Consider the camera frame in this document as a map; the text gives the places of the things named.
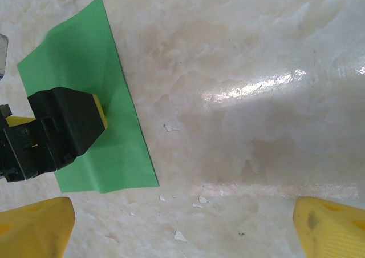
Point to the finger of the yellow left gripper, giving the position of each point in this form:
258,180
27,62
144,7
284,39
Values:
71,118
20,121

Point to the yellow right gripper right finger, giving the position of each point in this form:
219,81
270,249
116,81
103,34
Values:
330,232

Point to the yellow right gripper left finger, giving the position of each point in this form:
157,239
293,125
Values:
34,229

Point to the green square paper sheet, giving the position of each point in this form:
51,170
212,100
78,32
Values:
119,144

